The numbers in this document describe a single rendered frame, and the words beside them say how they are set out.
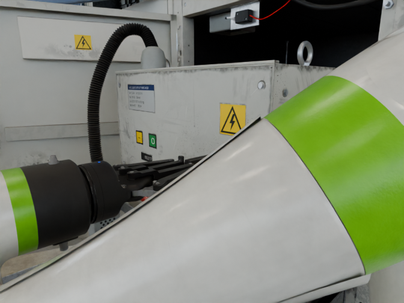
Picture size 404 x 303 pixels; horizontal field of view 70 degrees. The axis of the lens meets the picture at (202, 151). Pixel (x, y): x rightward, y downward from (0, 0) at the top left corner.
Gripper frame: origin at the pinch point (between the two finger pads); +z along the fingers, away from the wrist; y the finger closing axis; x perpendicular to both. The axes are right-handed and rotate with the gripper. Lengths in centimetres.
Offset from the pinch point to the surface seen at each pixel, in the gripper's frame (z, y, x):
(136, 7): 30, -73, 42
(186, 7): 30, -42, 36
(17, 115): -15, -65, 4
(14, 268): -9, -205, -123
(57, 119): -5, -61, 3
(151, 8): 30, -62, 40
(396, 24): 29.9, 16.7, 23.3
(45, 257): 13, -205, -123
